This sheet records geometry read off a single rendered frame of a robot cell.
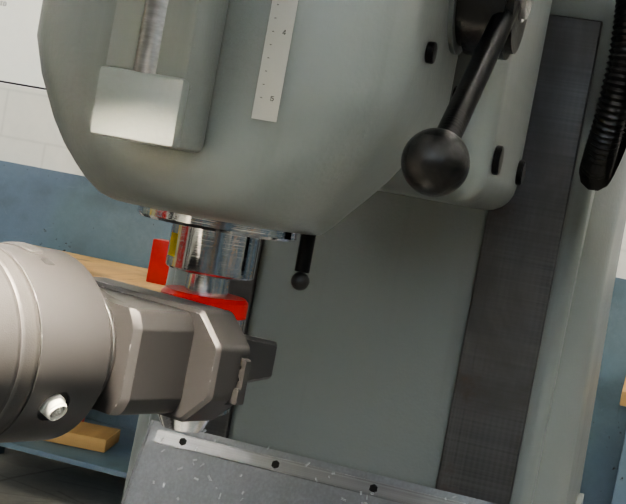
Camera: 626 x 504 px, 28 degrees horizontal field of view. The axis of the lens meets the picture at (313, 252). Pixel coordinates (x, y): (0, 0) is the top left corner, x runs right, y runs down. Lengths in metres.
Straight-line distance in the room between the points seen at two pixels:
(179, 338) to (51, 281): 0.08
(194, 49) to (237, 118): 0.04
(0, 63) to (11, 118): 0.24
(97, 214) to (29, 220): 0.32
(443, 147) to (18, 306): 0.19
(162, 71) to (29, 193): 4.93
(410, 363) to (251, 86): 0.49
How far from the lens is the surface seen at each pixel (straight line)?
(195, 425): 0.67
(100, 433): 4.79
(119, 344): 0.58
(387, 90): 0.59
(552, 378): 1.01
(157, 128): 0.54
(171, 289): 0.66
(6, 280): 0.53
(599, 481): 4.90
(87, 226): 5.34
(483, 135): 0.74
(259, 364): 0.67
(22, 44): 5.56
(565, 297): 1.00
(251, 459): 1.05
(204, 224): 0.62
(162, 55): 0.55
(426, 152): 0.53
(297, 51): 0.57
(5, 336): 0.52
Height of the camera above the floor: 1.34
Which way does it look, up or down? 3 degrees down
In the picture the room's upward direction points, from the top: 10 degrees clockwise
